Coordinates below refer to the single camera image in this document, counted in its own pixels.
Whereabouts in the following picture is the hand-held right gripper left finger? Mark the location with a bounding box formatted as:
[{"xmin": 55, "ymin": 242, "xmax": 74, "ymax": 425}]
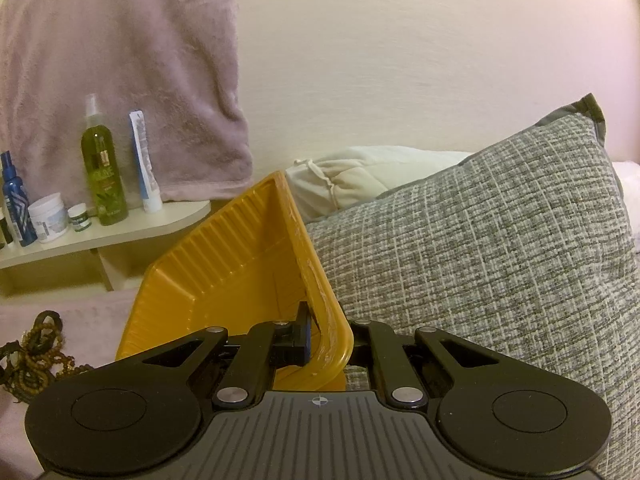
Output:
[{"xmin": 141, "ymin": 301, "xmax": 317, "ymax": 409}]

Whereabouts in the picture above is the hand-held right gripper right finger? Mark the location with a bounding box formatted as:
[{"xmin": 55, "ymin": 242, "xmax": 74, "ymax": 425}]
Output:
[{"xmin": 348, "ymin": 317, "xmax": 505, "ymax": 406}]

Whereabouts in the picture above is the yellow plastic tray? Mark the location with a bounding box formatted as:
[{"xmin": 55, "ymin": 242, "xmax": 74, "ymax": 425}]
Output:
[{"xmin": 115, "ymin": 171, "xmax": 355, "ymax": 392}]

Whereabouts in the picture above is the brown bead necklace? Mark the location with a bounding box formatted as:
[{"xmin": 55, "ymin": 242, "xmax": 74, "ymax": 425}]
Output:
[{"xmin": 15, "ymin": 324, "xmax": 96, "ymax": 403}]

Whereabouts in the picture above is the dark wooden bead necklace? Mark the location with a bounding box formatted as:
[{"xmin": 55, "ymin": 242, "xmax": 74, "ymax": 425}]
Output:
[{"xmin": 0, "ymin": 341, "xmax": 36, "ymax": 402}]

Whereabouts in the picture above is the grey woven pillow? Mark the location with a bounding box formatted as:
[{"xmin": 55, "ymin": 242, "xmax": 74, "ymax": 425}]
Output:
[{"xmin": 304, "ymin": 93, "xmax": 640, "ymax": 480}]

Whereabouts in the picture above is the white pillow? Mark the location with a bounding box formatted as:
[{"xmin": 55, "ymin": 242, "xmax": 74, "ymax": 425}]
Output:
[{"xmin": 285, "ymin": 146, "xmax": 473, "ymax": 223}]

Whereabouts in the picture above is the pink blanket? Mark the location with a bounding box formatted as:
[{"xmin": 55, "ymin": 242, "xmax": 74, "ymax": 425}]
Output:
[{"xmin": 0, "ymin": 287, "xmax": 142, "ymax": 461}]

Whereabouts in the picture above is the cream wooden shelf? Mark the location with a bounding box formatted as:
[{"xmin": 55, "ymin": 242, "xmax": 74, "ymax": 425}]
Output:
[{"xmin": 0, "ymin": 200, "xmax": 212, "ymax": 306}]

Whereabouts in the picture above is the white and blue tube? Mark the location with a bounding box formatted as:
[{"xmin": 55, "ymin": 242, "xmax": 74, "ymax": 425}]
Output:
[{"xmin": 129, "ymin": 111, "xmax": 163, "ymax": 213}]

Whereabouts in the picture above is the small green and white jar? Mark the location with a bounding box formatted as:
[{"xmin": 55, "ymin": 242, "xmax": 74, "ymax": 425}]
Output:
[{"xmin": 67, "ymin": 203, "xmax": 91, "ymax": 233}]

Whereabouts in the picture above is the green lotion bottle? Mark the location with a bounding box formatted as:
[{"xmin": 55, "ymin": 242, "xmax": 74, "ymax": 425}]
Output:
[{"xmin": 81, "ymin": 94, "xmax": 130, "ymax": 226}]

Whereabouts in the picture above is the black wrist watch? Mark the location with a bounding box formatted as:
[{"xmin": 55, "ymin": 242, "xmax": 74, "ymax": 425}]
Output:
[{"xmin": 31, "ymin": 311, "xmax": 65, "ymax": 356}]

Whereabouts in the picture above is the white cream jar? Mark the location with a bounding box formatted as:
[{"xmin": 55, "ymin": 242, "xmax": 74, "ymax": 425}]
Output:
[{"xmin": 27, "ymin": 193, "xmax": 68, "ymax": 244}]

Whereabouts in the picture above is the blue spray bottle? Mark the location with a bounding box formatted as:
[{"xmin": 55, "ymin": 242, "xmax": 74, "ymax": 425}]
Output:
[{"xmin": 0, "ymin": 151, "xmax": 38, "ymax": 247}]

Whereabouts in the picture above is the pink towel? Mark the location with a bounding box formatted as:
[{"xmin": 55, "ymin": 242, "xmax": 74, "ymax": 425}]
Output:
[{"xmin": 0, "ymin": 0, "xmax": 253, "ymax": 211}]

